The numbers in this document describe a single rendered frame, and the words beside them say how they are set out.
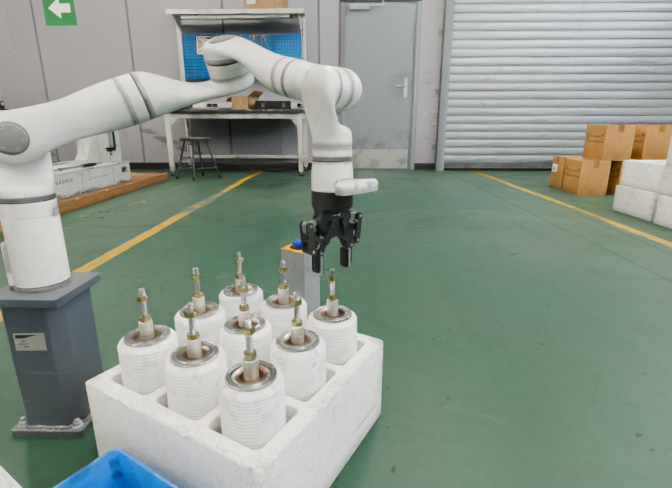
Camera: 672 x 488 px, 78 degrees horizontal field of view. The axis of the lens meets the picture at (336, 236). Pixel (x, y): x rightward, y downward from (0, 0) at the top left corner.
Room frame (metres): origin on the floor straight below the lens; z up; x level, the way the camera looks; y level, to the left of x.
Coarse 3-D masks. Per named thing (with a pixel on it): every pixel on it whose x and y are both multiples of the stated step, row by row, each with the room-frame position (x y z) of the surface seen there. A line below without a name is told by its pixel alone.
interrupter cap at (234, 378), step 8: (232, 368) 0.55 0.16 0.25; (240, 368) 0.55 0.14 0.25; (264, 368) 0.55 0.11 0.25; (272, 368) 0.55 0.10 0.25; (232, 376) 0.53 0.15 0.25; (240, 376) 0.53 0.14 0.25; (264, 376) 0.53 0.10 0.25; (272, 376) 0.53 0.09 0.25; (232, 384) 0.51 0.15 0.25; (240, 384) 0.51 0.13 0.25; (248, 384) 0.51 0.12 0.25; (256, 384) 0.51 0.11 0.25; (264, 384) 0.51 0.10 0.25
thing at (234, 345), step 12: (228, 336) 0.66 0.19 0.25; (240, 336) 0.65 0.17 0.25; (252, 336) 0.66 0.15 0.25; (264, 336) 0.67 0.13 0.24; (228, 348) 0.65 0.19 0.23; (240, 348) 0.65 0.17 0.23; (264, 348) 0.67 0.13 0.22; (228, 360) 0.65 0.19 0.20; (240, 360) 0.65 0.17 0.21; (264, 360) 0.67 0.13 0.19
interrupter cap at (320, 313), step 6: (324, 306) 0.77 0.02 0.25; (342, 306) 0.77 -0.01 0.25; (318, 312) 0.74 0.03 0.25; (324, 312) 0.75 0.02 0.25; (342, 312) 0.74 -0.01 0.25; (348, 312) 0.74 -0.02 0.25; (318, 318) 0.71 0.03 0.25; (324, 318) 0.71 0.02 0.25; (330, 318) 0.71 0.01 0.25; (336, 318) 0.71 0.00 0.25; (342, 318) 0.72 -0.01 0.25; (348, 318) 0.72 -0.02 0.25
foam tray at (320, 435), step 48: (96, 384) 0.62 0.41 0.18; (336, 384) 0.62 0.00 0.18; (96, 432) 0.62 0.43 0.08; (144, 432) 0.55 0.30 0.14; (192, 432) 0.50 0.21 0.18; (288, 432) 0.50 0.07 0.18; (336, 432) 0.60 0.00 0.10; (192, 480) 0.50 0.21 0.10; (240, 480) 0.45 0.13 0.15; (288, 480) 0.48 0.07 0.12
